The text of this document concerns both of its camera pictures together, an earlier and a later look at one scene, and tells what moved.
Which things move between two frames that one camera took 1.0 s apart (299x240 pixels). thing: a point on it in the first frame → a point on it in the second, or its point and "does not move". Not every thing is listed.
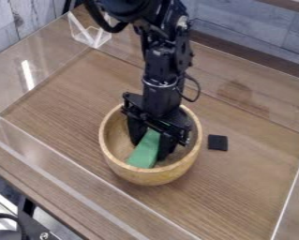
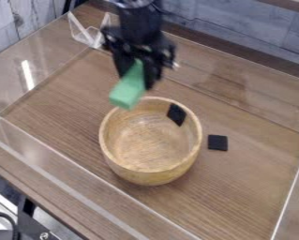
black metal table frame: [34, 231] does not move
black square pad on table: [217, 142] does not move
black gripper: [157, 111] → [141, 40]
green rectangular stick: [145, 153] → [130, 89]
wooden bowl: [115, 147] does not move
